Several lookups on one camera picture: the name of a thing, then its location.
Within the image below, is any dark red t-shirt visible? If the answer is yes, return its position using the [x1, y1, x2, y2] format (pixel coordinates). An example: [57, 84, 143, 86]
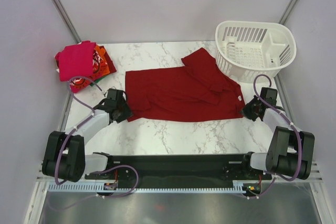
[125, 48, 245, 122]

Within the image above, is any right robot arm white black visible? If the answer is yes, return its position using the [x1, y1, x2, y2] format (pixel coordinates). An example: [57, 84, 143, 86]
[240, 87, 315, 180]

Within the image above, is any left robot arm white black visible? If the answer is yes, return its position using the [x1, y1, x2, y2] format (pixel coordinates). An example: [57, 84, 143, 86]
[42, 89, 133, 185]

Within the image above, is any green folded shirt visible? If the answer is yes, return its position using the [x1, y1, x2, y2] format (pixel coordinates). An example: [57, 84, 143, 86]
[90, 76, 105, 87]

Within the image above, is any orange red printed folded shirt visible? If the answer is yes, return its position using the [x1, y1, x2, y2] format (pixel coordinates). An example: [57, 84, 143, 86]
[70, 45, 117, 93]

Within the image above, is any white plastic laundry basket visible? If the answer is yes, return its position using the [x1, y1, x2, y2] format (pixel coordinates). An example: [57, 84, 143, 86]
[215, 20, 297, 83]

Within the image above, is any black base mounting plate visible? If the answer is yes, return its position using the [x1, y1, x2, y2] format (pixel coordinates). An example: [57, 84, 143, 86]
[85, 154, 271, 184]

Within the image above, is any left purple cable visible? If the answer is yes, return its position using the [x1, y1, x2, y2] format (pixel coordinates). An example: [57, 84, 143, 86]
[54, 76, 107, 186]

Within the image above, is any white slotted cable duct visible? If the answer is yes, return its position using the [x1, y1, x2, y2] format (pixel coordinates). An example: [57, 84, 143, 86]
[47, 178, 246, 194]

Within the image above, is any aluminium rail frame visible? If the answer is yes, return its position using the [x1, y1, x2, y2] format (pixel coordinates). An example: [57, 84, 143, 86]
[309, 162, 322, 180]

